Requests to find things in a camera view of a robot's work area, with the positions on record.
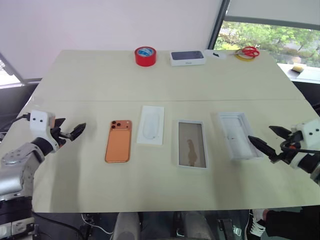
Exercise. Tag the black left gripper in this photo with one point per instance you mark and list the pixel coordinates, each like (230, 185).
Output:
(61, 135)

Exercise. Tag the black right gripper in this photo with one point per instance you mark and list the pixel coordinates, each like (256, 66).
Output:
(291, 146)

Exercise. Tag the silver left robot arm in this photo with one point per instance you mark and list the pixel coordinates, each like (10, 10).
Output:
(15, 160)

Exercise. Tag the white phone box base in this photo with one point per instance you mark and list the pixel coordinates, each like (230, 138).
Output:
(236, 135)

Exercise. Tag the white phone box lid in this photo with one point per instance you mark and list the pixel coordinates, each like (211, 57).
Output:
(193, 145)

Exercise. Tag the closed white phone box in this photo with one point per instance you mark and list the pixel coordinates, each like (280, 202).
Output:
(187, 58)

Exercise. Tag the orange smartphone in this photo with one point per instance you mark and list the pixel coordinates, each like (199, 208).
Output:
(118, 145)

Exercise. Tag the yellow sponge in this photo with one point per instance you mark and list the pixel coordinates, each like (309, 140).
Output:
(297, 69)

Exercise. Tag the yellow tape roll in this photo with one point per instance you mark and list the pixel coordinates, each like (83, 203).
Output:
(246, 59)

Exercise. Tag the black and white sneaker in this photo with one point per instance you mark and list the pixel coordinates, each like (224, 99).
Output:
(256, 225)

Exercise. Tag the person's dark trouser leg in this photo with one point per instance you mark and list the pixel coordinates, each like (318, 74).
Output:
(292, 225)

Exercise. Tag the red scissors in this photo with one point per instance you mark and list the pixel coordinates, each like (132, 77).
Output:
(250, 51)

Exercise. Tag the small black clip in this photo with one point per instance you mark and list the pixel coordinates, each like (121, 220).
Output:
(215, 55)

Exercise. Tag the red tape roll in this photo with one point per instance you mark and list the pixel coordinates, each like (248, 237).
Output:
(145, 58)

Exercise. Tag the white power strip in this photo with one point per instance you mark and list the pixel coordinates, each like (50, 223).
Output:
(17, 226)

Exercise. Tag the grey rounded shape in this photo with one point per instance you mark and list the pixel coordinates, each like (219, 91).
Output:
(198, 227)
(126, 227)

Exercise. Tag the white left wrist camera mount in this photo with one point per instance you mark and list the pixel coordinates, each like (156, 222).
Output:
(40, 122)

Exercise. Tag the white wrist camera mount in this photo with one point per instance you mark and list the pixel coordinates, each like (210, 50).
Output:
(310, 135)
(40, 122)

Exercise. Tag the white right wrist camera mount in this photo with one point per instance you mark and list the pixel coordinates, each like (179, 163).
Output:
(310, 135)

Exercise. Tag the dark window frame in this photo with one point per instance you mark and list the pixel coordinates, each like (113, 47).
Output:
(218, 22)

